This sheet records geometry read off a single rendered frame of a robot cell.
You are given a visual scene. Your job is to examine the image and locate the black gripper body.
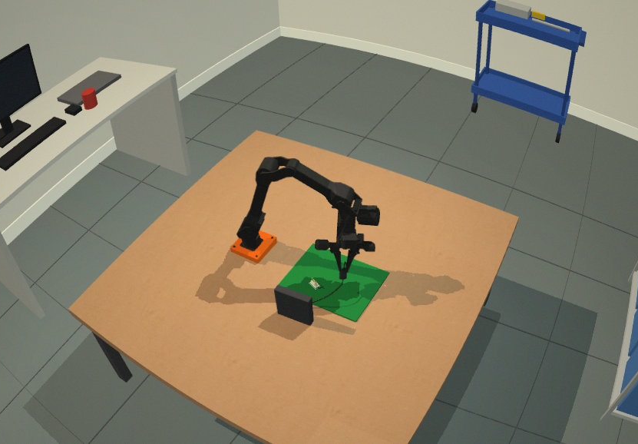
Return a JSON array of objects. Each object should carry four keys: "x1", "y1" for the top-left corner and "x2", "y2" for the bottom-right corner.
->
[{"x1": 315, "y1": 223, "x2": 375, "y2": 252}]

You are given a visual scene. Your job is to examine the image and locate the black cooling fan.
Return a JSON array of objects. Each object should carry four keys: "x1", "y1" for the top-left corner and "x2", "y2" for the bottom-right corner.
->
[{"x1": 274, "y1": 285, "x2": 314, "y2": 326}]

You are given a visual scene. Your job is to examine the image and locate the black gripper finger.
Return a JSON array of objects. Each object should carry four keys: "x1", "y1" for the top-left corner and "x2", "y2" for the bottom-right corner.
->
[
  {"x1": 346, "y1": 250, "x2": 360, "y2": 273},
  {"x1": 329, "y1": 249, "x2": 342, "y2": 272}
]

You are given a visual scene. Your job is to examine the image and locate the green circuit board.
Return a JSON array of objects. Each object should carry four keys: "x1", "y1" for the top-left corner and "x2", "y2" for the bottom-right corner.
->
[{"x1": 279, "y1": 244, "x2": 390, "y2": 322}]

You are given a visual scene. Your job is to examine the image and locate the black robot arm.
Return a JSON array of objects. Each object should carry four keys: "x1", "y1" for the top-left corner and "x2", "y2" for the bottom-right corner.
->
[{"x1": 236, "y1": 156, "x2": 380, "y2": 251}]

